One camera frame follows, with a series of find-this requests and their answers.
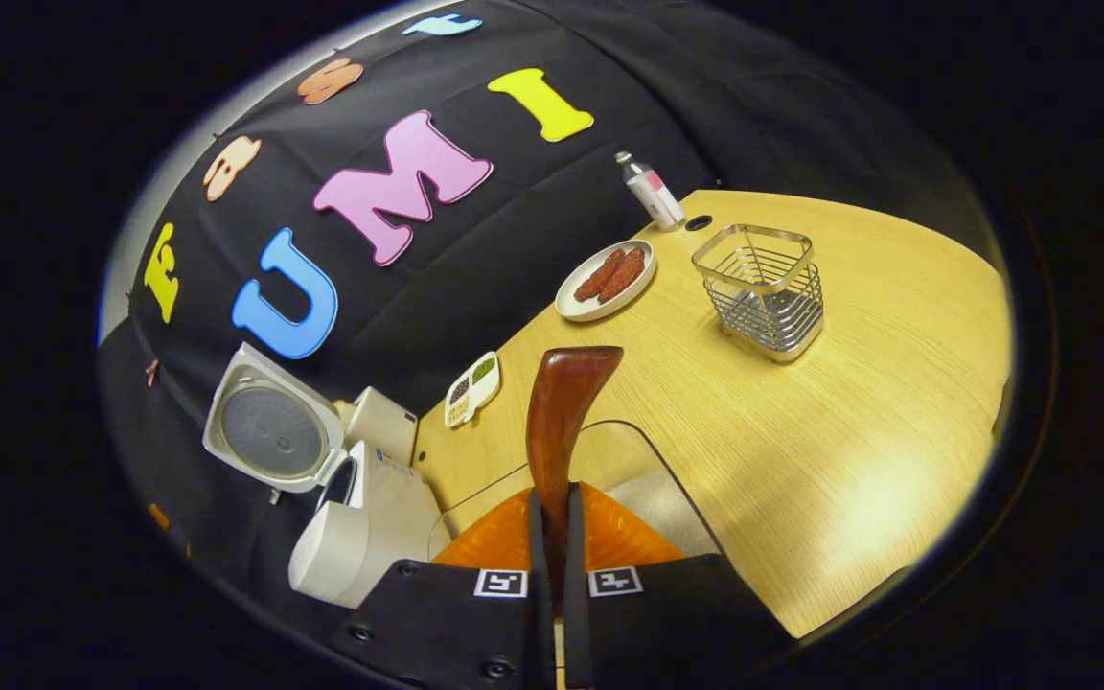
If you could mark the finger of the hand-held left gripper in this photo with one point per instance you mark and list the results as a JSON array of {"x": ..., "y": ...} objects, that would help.
[{"x": 160, "y": 517}]

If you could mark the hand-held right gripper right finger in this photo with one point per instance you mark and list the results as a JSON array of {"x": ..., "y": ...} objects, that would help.
[{"x": 573, "y": 623}]

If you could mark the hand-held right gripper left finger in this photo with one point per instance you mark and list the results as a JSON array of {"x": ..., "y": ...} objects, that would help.
[{"x": 538, "y": 623}]

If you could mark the white rice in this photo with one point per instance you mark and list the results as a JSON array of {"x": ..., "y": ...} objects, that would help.
[{"x": 657, "y": 513}]

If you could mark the white rice cooker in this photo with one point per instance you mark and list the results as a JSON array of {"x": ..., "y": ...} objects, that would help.
[{"x": 370, "y": 537}]

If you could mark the brown wooden spoon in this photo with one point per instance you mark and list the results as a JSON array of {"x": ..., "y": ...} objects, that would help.
[{"x": 562, "y": 422}]

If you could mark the copper cloth clip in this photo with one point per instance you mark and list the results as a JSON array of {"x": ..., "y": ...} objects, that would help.
[{"x": 151, "y": 372}]

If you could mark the white toaster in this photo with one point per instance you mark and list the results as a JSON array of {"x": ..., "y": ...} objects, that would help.
[{"x": 381, "y": 422}]

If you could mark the white divided bean dish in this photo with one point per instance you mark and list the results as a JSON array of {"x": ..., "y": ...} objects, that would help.
[{"x": 473, "y": 388}]

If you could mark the white round plate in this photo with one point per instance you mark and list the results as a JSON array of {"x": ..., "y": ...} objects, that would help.
[{"x": 576, "y": 305}]

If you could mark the red meat piece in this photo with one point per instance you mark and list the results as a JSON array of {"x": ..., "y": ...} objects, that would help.
[
  {"x": 624, "y": 273},
  {"x": 598, "y": 278}
]

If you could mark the black backdrop cloth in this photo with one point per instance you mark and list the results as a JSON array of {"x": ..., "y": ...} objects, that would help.
[{"x": 533, "y": 220}]

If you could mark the large black table grommet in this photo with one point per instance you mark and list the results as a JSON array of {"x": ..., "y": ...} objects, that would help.
[{"x": 698, "y": 222}]

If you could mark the small pink label bottle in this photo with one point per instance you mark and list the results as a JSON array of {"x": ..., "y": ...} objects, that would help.
[{"x": 653, "y": 196}]

